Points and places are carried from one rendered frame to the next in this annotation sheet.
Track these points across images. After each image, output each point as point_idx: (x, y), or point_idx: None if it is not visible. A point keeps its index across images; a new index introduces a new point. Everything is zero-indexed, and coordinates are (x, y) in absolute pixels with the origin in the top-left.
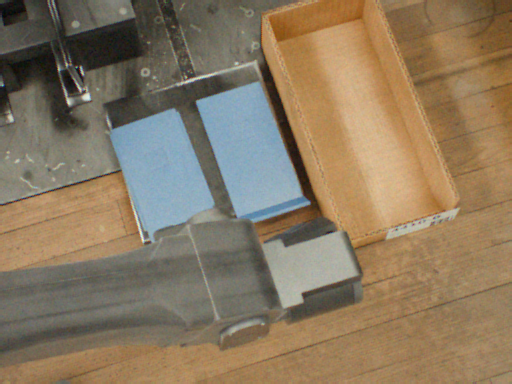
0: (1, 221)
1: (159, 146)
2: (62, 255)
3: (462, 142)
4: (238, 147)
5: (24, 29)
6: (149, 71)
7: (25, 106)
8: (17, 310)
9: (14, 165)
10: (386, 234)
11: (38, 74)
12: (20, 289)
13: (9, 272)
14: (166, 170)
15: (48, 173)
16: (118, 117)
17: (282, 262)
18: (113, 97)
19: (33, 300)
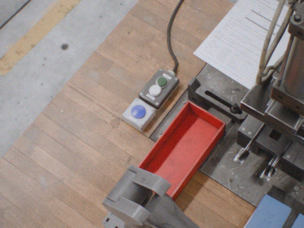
0: (210, 185)
1: (274, 214)
2: (215, 212)
3: None
4: None
5: (272, 142)
6: (297, 189)
7: (252, 160)
8: (177, 226)
9: (230, 173)
10: None
11: (265, 155)
12: (183, 222)
13: (185, 216)
14: (268, 223)
15: (236, 186)
16: (272, 192)
17: None
18: (278, 185)
19: (183, 227)
